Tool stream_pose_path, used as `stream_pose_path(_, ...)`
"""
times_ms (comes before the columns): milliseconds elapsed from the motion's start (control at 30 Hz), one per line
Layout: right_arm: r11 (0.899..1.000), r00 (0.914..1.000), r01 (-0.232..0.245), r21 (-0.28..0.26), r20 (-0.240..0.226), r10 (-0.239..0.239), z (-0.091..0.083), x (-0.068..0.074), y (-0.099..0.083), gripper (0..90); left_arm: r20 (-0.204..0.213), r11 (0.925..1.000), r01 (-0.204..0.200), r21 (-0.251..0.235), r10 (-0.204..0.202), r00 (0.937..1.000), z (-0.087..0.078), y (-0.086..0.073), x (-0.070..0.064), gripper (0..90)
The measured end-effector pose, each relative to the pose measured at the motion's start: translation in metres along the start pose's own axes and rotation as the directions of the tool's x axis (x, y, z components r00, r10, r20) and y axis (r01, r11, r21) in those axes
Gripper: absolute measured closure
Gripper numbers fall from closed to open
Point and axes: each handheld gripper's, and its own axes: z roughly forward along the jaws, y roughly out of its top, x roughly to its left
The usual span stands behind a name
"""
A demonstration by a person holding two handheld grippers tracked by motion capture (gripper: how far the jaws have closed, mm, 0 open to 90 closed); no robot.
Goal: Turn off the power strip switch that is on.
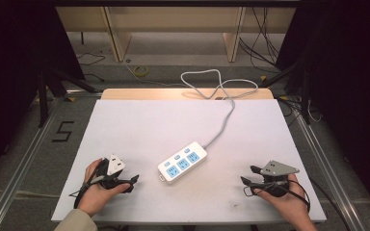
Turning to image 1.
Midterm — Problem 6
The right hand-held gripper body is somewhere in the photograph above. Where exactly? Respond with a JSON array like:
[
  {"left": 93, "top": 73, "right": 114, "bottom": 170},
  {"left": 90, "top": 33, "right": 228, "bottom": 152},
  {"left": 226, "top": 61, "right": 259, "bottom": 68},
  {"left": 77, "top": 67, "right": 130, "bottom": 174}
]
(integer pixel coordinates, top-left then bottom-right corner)
[{"left": 259, "top": 160, "right": 301, "bottom": 197}]

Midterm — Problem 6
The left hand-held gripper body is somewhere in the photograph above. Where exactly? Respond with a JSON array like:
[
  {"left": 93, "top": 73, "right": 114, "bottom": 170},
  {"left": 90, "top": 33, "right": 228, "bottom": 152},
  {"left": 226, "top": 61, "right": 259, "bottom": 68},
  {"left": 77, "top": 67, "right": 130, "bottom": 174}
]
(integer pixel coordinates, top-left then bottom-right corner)
[{"left": 94, "top": 154, "right": 126, "bottom": 191}]

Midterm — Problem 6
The person's left hand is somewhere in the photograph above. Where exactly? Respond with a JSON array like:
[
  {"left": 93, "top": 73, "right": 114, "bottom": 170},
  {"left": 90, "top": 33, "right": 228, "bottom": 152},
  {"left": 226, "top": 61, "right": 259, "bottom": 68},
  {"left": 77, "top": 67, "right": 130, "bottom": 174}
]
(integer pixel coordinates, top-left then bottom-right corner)
[{"left": 76, "top": 158, "right": 131, "bottom": 218}]

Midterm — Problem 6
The person's right hand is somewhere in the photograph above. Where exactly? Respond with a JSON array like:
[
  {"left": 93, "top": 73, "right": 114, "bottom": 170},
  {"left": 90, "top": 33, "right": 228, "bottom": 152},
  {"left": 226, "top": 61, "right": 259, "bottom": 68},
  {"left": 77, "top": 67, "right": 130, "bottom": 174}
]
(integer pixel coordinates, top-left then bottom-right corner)
[{"left": 252, "top": 174, "right": 312, "bottom": 226}]

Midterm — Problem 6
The white table mat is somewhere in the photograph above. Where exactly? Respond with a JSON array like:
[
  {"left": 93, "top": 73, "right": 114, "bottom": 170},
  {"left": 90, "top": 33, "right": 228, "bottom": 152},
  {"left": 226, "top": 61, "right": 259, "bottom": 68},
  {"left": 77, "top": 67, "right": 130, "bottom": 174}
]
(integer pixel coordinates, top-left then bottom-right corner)
[{"left": 50, "top": 98, "right": 328, "bottom": 224}]

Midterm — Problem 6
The white power strip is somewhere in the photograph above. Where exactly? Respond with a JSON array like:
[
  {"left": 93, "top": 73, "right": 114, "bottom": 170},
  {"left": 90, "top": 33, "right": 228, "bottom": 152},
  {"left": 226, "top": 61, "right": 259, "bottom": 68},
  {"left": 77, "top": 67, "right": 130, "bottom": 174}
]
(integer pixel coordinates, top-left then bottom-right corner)
[{"left": 157, "top": 141, "right": 208, "bottom": 185}]

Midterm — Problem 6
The black metal stand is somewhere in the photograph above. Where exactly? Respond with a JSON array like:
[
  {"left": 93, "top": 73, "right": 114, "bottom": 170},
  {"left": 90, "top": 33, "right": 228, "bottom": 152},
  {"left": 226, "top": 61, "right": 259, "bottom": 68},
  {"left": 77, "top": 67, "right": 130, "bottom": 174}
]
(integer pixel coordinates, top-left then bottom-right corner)
[
  {"left": 258, "top": 59, "right": 313, "bottom": 125},
  {"left": 37, "top": 65, "right": 98, "bottom": 129}
]

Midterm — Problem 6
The wooden table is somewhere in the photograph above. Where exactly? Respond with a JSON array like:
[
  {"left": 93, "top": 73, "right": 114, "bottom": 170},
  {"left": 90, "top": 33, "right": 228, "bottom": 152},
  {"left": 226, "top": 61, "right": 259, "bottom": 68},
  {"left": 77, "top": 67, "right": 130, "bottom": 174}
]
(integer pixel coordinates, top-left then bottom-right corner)
[{"left": 100, "top": 88, "right": 275, "bottom": 101}]

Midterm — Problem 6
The yellow tape roll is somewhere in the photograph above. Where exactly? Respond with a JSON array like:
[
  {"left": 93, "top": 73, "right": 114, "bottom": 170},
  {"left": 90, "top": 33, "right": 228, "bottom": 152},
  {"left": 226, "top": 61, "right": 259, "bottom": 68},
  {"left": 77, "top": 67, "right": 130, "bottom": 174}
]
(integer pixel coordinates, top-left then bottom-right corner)
[{"left": 132, "top": 64, "right": 149, "bottom": 78}]

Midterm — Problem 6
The black curtain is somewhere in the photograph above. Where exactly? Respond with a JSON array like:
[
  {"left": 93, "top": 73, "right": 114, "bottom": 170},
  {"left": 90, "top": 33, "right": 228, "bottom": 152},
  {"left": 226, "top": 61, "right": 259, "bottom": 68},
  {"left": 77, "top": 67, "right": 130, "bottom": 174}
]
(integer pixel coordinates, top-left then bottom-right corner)
[
  {"left": 274, "top": 0, "right": 370, "bottom": 222},
  {"left": 0, "top": 0, "right": 86, "bottom": 187}
]

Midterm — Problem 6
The light wooden bench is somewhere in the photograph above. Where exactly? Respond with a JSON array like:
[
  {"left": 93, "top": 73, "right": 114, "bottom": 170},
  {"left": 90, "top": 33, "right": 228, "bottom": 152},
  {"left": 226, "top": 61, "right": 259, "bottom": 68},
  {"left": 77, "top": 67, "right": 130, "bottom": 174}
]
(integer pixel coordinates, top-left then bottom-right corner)
[{"left": 55, "top": 6, "right": 297, "bottom": 64}]

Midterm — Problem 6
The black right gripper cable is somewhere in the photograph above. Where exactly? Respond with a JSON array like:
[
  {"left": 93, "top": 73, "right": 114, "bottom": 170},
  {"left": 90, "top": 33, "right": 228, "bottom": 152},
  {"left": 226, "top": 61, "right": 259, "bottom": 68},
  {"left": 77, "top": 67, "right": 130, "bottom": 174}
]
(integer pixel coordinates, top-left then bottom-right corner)
[{"left": 243, "top": 178, "right": 352, "bottom": 231}]

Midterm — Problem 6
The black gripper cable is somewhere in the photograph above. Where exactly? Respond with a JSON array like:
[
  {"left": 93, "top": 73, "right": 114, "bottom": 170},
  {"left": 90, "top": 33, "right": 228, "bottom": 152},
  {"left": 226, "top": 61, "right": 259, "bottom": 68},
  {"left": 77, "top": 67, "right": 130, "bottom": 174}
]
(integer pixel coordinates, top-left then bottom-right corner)
[
  {"left": 68, "top": 159, "right": 111, "bottom": 210},
  {"left": 243, "top": 178, "right": 352, "bottom": 231}
]

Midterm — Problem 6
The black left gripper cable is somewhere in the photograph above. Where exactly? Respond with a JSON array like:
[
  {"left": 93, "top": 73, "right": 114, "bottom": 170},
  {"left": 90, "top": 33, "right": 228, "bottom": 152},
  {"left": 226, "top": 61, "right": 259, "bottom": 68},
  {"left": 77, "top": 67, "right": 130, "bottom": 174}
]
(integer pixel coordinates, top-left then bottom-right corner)
[{"left": 68, "top": 159, "right": 111, "bottom": 210}]

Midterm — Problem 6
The aluminium floor rail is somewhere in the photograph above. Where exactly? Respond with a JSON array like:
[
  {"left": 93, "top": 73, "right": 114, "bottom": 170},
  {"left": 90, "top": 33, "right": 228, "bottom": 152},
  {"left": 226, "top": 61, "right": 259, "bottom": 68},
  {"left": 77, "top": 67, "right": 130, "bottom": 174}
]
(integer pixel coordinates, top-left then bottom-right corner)
[
  {"left": 0, "top": 90, "right": 66, "bottom": 231},
  {"left": 293, "top": 107, "right": 369, "bottom": 231}
]

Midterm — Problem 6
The grey power strip cable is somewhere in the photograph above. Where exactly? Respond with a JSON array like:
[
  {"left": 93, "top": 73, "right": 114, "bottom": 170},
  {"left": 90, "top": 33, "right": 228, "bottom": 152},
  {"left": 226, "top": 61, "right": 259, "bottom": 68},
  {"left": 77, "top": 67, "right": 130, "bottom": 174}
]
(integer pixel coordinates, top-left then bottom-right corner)
[{"left": 179, "top": 68, "right": 259, "bottom": 150}]

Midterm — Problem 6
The thin black floor cable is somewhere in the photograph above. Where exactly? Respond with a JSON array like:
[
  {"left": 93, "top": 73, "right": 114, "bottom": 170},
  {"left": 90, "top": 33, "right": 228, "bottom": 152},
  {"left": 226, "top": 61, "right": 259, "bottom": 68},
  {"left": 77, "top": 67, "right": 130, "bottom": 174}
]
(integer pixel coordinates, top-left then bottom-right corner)
[{"left": 76, "top": 52, "right": 107, "bottom": 83}]

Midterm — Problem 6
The bundle of black floor cables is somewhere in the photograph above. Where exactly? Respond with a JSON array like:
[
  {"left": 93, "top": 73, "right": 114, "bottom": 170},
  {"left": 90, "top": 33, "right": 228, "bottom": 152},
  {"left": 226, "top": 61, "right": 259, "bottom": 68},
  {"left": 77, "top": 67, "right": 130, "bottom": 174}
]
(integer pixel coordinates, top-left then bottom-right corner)
[{"left": 238, "top": 6, "right": 281, "bottom": 70}]

